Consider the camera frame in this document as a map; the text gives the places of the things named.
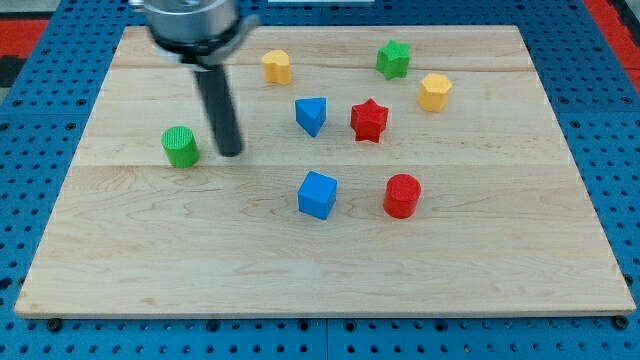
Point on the red cylinder block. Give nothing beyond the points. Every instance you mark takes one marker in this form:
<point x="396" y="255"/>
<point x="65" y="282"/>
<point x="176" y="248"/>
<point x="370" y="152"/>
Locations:
<point x="402" y="195"/>

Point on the blue triangle block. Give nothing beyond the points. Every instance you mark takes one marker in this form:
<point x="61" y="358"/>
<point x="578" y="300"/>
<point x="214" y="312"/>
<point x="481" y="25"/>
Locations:
<point x="310" y="114"/>

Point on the green star block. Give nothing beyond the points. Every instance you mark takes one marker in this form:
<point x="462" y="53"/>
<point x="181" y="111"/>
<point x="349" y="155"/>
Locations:
<point x="393" y="60"/>

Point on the light wooden board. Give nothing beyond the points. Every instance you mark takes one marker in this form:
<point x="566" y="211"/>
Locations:
<point x="504" y="226"/>

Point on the yellow hexagon block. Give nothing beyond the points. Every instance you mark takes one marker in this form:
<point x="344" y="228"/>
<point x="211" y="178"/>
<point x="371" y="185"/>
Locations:
<point x="434" y="92"/>

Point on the red star block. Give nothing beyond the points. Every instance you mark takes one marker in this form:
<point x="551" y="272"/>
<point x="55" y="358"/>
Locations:
<point x="368" y="120"/>

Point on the yellow heart block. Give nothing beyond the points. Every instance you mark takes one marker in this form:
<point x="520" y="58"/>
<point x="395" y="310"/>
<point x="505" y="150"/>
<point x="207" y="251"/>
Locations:
<point x="277" y="67"/>

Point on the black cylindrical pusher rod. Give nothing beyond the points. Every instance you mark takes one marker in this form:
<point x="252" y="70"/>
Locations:
<point x="217" y="100"/>

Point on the green cylinder block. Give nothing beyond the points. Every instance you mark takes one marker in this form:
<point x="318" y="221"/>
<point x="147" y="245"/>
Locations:
<point x="180" y="146"/>

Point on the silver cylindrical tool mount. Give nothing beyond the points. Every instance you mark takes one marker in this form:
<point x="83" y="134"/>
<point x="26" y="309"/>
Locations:
<point x="196" y="33"/>

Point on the blue cube block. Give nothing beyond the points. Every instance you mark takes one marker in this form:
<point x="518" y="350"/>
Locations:
<point x="317" y="195"/>

